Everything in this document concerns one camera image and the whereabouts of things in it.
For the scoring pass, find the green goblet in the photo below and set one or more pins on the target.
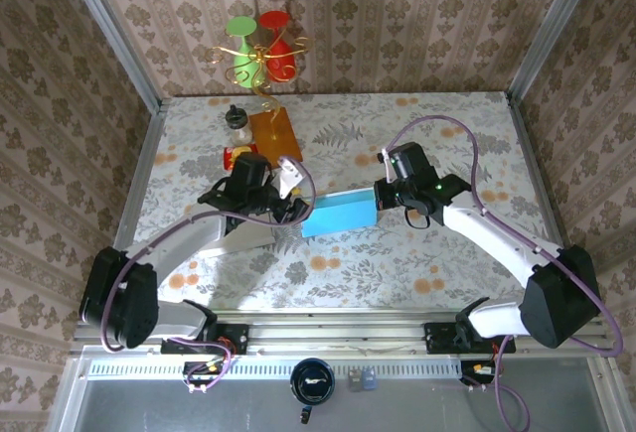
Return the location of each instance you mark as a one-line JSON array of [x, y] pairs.
[[246, 57]]

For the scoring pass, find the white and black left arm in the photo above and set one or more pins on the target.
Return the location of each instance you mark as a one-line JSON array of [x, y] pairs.
[[124, 298]]

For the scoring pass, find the blue paper box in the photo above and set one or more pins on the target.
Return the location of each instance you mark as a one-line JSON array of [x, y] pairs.
[[338, 213]]

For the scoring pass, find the grey metal panel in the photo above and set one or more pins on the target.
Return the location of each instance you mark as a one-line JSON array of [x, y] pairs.
[[422, 409]]

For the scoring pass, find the black cup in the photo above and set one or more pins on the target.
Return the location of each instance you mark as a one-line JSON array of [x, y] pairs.
[[312, 382]]

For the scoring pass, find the aluminium frame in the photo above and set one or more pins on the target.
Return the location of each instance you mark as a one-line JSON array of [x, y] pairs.
[[348, 337]]

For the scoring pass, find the small grey blue box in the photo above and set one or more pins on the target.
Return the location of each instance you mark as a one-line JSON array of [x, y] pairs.
[[363, 381]]

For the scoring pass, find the red snack packet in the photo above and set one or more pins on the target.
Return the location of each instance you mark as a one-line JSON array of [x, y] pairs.
[[229, 156]]

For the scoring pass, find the glass jar with black lid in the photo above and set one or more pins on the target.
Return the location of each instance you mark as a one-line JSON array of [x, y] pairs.
[[238, 124]]

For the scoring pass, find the red goblet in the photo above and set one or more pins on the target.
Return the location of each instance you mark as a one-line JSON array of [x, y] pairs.
[[278, 54]]

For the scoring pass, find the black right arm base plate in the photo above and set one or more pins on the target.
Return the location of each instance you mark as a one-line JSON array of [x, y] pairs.
[[439, 340]]

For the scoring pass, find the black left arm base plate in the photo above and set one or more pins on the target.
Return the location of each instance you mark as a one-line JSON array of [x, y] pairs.
[[233, 337]]

